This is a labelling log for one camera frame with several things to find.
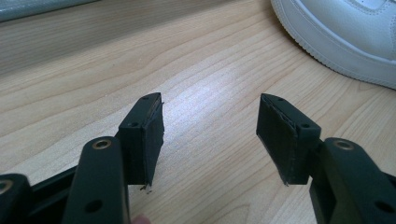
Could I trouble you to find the white sneaker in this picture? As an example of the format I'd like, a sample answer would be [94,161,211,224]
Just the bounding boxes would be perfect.
[270,0,396,91]

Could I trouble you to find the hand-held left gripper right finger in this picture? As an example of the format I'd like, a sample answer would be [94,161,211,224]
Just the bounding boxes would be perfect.
[256,92,322,187]

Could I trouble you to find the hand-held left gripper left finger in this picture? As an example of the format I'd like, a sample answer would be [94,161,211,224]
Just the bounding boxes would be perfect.
[118,91,165,188]

